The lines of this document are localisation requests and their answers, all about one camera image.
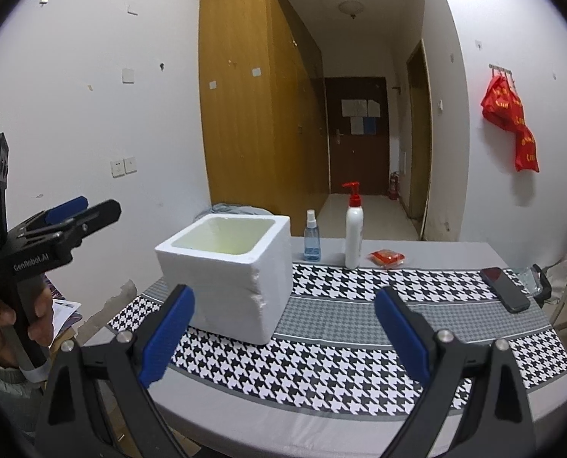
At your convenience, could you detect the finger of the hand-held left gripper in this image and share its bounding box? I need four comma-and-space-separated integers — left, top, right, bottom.
44, 195, 90, 225
71, 200, 122, 244

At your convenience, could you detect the clear plastic bag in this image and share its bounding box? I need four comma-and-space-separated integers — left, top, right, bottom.
517, 263, 554, 305

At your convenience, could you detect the clear blue spray bottle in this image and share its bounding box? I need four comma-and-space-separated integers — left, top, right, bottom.
303, 208, 323, 263

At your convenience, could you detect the blue grey cloth pile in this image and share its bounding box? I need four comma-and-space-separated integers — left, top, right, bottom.
210, 203, 273, 216

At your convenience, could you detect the white paper sheet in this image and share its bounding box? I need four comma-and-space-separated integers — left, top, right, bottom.
52, 299, 82, 319

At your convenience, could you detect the red printed bag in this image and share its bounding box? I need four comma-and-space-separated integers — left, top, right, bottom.
514, 126, 540, 173
480, 75, 525, 132

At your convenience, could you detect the white foam box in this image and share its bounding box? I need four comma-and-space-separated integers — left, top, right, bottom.
155, 214, 293, 345

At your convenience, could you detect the white red pump bottle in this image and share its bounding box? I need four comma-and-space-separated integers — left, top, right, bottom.
341, 181, 365, 271

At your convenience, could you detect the light wooden side door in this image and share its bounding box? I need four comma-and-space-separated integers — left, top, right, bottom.
406, 39, 432, 242

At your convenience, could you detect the dark brown door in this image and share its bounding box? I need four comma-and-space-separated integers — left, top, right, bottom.
324, 76, 390, 197

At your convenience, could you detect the red snack packet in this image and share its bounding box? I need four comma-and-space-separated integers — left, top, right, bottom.
366, 247, 406, 268

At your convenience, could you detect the black smartphone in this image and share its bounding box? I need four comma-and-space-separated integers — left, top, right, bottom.
478, 266, 532, 314

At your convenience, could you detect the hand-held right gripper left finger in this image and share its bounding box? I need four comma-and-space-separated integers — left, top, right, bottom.
40, 284, 204, 458

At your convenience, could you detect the patterned dark cloth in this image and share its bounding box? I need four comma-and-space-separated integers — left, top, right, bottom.
47, 279, 83, 345

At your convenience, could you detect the houndstooth table cloth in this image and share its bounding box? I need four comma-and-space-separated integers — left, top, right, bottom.
107, 260, 567, 413

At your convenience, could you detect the wooden wardrobe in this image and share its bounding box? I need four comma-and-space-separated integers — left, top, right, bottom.
198, 0, 330, 218

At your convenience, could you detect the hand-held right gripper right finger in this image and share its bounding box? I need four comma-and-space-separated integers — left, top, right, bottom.
373, 286, 538, 458

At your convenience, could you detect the person's left forearm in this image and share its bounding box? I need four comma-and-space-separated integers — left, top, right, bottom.
0, 341, 50, 442

